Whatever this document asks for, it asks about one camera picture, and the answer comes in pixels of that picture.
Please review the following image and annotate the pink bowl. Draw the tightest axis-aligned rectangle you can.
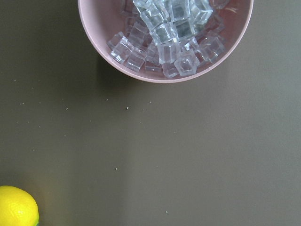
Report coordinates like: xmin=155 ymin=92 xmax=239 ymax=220
xmin=78 ymin=0 xmax=254 ymax=83

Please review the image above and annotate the clear ice cubes pile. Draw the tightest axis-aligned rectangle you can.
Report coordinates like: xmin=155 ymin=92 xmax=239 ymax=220
xmin=107 ymin=0 xmax=228 ymax=79

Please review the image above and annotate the whole yellow lemon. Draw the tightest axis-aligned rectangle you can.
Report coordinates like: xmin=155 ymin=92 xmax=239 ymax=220
xmin=0 ymin=186 xmax=40 ymax=226

